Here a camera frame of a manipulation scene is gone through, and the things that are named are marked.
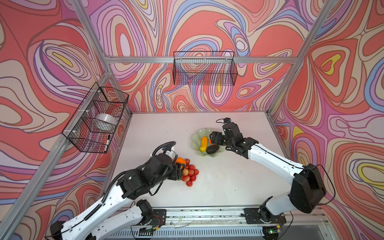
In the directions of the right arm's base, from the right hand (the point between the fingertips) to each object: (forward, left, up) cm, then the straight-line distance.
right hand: (216, 138), depth 85 cm
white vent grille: (-43, +14, -20) cm, 49 cm away
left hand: (-19, +19, +6) cm, 28 cm away
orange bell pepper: (-18, +20, +9) cm, 28 cm away
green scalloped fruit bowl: (+5, +12, -11) cm, 17 cm away
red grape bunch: (-17, +16, -8) cm, 25 cm away
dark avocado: (-1, +2, -10) cm, 11 cm away
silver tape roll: (-1, +55, +18) cm, 58 cm away
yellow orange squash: (+4, +6, -9) cm, 12 cm away
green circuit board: (-42, +38, -17) cm, 59 cm away
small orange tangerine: (-5, +5, +5) cm, 8 cm away
